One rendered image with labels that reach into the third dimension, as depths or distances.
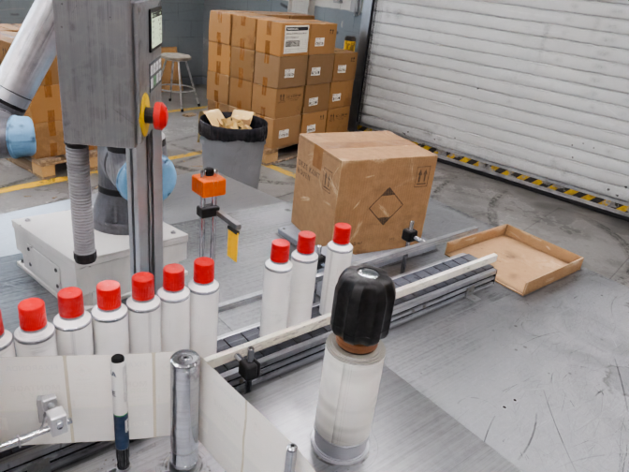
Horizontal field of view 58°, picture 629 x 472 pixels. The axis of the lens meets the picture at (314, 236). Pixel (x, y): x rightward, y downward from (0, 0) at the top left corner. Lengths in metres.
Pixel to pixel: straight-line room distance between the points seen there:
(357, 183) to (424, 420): 0.66
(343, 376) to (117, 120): 0.45
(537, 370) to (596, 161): 3.89
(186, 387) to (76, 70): 0.42
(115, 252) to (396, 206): 0.73
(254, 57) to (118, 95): 4.07
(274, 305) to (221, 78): 4.19
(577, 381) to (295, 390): 0.60
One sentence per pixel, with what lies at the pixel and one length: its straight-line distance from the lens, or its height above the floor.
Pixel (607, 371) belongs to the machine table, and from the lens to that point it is 1.37.
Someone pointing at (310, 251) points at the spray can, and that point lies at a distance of 1.05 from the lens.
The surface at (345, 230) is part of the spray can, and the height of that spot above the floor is 1.08.
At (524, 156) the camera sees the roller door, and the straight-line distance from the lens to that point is 5.25.
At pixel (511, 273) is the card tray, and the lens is 1.64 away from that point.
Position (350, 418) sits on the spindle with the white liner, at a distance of 0.83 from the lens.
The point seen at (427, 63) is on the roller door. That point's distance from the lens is 5.58.
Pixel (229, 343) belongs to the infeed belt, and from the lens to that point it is 1.09.
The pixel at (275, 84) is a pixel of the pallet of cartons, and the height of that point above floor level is 0.68.
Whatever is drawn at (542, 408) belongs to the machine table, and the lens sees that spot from 1.19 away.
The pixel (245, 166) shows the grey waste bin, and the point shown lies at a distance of 3.61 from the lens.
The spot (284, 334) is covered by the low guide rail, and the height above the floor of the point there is 0.91.
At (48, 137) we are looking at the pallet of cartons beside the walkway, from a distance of 4.40.
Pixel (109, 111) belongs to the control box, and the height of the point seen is 1.33.
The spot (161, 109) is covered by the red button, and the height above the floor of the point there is 1.34.
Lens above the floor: 1.53
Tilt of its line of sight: 25 degrees down
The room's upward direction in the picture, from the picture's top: 7 degrees clockwise
